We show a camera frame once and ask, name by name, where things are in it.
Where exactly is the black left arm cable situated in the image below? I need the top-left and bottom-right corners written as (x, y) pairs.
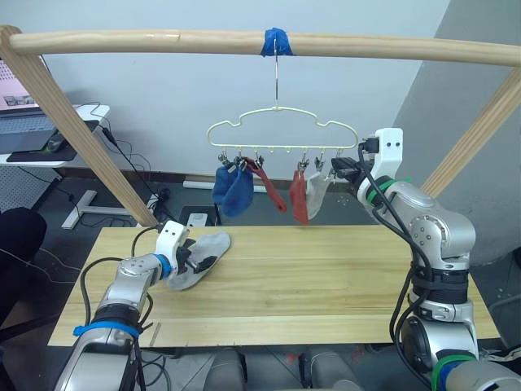
top-left (79, 226), bottom-right (164, 327)

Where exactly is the white perforated panel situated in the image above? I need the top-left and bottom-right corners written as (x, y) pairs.
top-left (0, 165), bottom-right (63, 213)

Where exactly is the slanted wooden rack leg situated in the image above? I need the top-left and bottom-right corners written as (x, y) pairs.
top-left (0, 24), bottom-right (159, 227)
top-left (420, 67), bottom-right (521, 197)

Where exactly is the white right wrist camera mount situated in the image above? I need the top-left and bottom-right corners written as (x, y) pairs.
top-left (367, 127), bottom-right (405, 181)

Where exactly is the grey laptop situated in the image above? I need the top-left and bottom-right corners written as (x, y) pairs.
top-left (0, 59), bottom-right (59, 154)

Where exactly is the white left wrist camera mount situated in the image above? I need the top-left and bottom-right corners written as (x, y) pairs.
top-left (155, 220), bottom-right (190, 266)

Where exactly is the dark grey rounded shape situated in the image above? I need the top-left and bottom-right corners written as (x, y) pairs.
top-left (209, 348), bottom-right (247, 391)
top-left (301, 348), bottom-right (364, 391)

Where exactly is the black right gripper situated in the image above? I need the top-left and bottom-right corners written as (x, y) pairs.
top-left (331, 156), bottom-right (370, 185)

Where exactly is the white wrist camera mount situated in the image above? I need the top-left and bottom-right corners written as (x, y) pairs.
top-left (367, 127), bottom-right (405, 181)
top-left (155, 220), bottom-right (190, 266)

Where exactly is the light grey sock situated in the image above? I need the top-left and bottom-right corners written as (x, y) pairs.
top-left (165, 231), bottom-right (233, 292)
top-left (304, 171), bottom-right (333, 222)

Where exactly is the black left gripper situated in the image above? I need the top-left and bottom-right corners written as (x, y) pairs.
top-left (175, 239), bottom-right (219, 275)

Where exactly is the blue sock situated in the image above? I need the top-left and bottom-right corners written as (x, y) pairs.
top-left (220, 166), bottom-right (255, 217)
top-left (212, 165), bottom-right (236, 205)

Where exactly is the cream clip hanger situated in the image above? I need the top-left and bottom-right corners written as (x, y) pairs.
top-left (206, 37), bottom-right (360, 155)

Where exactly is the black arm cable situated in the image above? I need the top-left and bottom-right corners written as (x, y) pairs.
top-left (79, 226), bottom-right (164, 327)
top-left (357, 138), bottom-right (433, 389)

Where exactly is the blue tape wrap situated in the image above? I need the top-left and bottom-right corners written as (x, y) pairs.
top-left (260, 27), bottom-right (296, 59)

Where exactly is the red sock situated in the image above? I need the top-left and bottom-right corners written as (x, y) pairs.
top-left (289, 169), bottom-right (311, 226)
top-left (239, 156), bottom-right (288, 214)

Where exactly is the black rounded chair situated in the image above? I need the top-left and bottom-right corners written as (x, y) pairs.
top-left (0, 207), bottom-right (48, 331)

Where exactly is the wooden rack crossbar pole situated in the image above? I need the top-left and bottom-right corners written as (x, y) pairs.
top-left (7, 27), bottom-right (521, 68)

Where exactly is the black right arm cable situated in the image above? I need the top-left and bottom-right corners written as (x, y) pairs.
top-left (357, 138), bottom-right (433, 389)

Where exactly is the white power strip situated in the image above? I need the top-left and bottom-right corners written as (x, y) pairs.
top-left (186, 211), bottom-right (209, 229)

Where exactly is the white desk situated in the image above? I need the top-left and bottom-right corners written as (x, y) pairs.
top-left (0, 103), bottom-right (138, 230)

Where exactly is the black desk mat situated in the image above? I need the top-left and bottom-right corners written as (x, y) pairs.
top-left (6, 119), bottom-right (101, 164)

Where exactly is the black desk power cable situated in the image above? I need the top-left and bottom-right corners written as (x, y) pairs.
top-left (75, 101), bottom-right (174, 215)

